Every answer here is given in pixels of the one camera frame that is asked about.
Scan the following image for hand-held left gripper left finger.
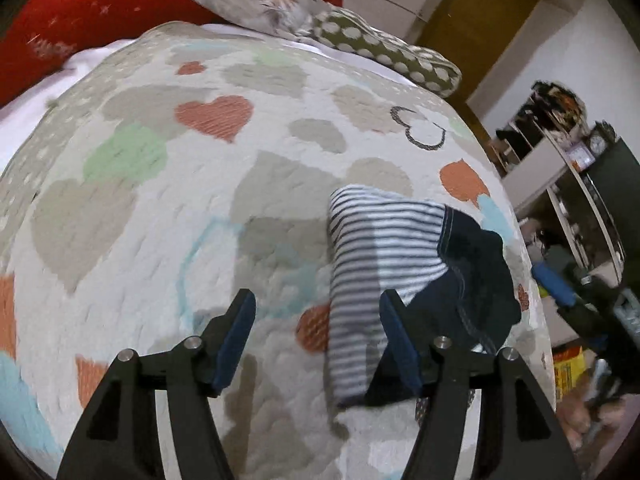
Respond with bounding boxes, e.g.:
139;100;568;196
56;287;258;480

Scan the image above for olive spotted bolster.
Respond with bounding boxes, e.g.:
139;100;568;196
295;9;463;100

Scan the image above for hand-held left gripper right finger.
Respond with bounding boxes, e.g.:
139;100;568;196
379;289;583;480

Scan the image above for brown wooden door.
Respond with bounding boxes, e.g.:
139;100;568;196
415;0;543;106

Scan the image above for heart-patterned quilt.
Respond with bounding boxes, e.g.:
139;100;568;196
0;21;556;480

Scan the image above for long red printed pillow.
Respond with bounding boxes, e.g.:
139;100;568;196
0;0;221;108

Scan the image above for yellow package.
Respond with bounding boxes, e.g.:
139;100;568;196
552;345;586;401

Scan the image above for navy striped shirt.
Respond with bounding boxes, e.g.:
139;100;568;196
325;185;523;411

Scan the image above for cluttered white shelf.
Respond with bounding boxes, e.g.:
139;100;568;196
495;80;626;271

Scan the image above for small table clock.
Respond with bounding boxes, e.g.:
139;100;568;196
585;127;608;156

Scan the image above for black cabinet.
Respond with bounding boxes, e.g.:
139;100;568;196
555;135;640;281

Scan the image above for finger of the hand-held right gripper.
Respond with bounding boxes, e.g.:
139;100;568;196
531;262;581;308

